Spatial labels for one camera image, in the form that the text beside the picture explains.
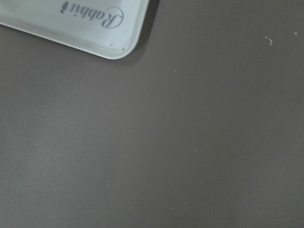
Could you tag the beige plastic tray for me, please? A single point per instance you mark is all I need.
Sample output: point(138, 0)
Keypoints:
point(106, 28)

